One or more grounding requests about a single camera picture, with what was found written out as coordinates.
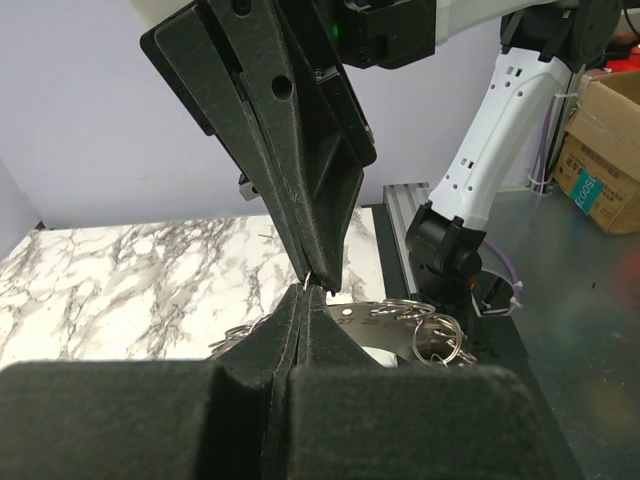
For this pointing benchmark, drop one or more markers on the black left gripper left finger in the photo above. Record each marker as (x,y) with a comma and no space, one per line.
(179,419)

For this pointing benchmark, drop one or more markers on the brown cardboard box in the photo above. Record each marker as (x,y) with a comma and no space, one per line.
(598,168)

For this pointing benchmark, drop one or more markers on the steel key ring organiser disc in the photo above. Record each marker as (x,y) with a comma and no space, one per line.
(388,333)

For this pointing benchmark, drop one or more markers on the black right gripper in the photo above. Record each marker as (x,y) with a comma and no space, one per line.
(268,80)

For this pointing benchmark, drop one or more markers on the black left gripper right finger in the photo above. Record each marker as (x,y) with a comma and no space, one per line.
(444,418)

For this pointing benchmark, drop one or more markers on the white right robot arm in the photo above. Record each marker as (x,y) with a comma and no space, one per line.
(542,44)

